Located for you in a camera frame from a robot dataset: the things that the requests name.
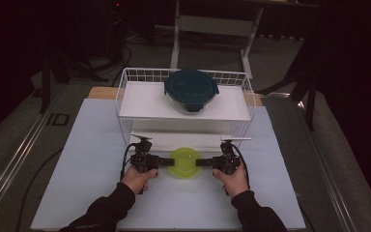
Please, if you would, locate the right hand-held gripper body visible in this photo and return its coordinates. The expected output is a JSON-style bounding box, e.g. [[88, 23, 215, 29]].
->
[[211, 136, 253, 176]]

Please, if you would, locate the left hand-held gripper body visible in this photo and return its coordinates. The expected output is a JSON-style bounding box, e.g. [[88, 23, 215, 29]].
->
[[128, 133, 160, 174]]

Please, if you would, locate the yellow-green plastic plate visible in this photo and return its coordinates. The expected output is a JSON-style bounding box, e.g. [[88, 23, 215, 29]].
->
[[168, 147, 203, 180]]

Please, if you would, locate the white wire shelf rack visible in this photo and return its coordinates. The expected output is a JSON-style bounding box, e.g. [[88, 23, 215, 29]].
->
[[115, 67, 257, 153]]

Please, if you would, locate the glass container with blue lid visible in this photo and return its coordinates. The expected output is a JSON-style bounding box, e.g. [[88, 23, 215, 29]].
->
[[163, 69, 220, 116]]

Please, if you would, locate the person's left hand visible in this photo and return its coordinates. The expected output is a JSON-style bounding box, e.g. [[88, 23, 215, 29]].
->
[[121, 165, 159, 195]]

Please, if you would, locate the person's right hand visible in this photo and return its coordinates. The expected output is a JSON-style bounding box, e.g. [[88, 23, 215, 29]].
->
[[212, 163, 250, 199]]

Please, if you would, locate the black metal stand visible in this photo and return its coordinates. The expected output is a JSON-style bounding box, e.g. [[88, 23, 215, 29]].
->
[[32, 44, 71, 114], [255, 18, 323, 131]]

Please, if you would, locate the white-framed desk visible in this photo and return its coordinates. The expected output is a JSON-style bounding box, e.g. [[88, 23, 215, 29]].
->
[[169, 0, 320, 80]]

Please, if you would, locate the right hand-held gripper cable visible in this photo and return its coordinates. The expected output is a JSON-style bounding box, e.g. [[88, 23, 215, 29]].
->
[[231, 142, 250, 189]]

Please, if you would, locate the hand-held gripper cable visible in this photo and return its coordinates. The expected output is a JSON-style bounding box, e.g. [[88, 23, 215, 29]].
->
[[119, 142, 138, 182], [231, 142, 250, 189]]

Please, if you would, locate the left hand-held gripper cable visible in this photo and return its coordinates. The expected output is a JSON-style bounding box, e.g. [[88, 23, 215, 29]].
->
[[119, 142, 138, 182]]

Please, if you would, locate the metal floor rail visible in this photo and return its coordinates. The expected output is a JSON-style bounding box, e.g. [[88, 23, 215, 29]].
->
[[0, 84, 66, 223], [289, 93, 368, 232]]

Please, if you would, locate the bundle of black floor cables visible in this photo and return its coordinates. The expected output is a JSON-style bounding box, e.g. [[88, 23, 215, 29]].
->
[[61, 42, 133, 87]]

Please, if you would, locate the thin black floor cable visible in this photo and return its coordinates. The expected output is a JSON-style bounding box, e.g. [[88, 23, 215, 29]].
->
[[14, 146, 66, 232]]

